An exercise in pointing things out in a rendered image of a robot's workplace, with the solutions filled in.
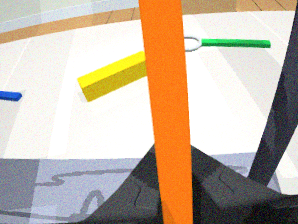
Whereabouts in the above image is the orange bar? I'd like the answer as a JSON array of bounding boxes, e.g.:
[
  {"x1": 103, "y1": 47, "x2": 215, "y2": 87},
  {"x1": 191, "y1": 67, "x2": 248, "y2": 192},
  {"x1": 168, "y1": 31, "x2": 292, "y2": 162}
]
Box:
[{"x1": 138, "y1": 0, "x2": 193, "y2": 224}]

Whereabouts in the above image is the yellow rectangular block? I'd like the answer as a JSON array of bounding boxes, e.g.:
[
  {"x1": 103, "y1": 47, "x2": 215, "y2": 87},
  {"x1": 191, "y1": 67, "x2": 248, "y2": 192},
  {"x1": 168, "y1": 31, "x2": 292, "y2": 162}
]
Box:
[{"x1": 77, "y1": 51, "x2": 148, "y2": 103}]

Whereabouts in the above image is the blue flat bar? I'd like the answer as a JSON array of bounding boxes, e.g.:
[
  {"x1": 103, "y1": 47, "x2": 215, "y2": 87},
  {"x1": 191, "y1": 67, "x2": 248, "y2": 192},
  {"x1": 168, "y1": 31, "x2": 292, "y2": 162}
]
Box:
[{"x1": 0, "y1": 91, "x2": 23, "y2": 101}]

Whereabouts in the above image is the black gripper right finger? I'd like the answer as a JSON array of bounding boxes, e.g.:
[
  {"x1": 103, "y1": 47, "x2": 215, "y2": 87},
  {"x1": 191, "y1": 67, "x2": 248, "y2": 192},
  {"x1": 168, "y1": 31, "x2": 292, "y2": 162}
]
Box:
[{"x1": 190, "y1": 144, "x2": 298, "y2": 224}]

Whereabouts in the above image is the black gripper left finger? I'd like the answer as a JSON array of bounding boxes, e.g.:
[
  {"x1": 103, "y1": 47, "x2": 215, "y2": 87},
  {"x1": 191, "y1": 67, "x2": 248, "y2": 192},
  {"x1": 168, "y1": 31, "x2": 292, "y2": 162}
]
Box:
[{"x1": 67, "y1": 144, "x2": 164, "y2": 224}]

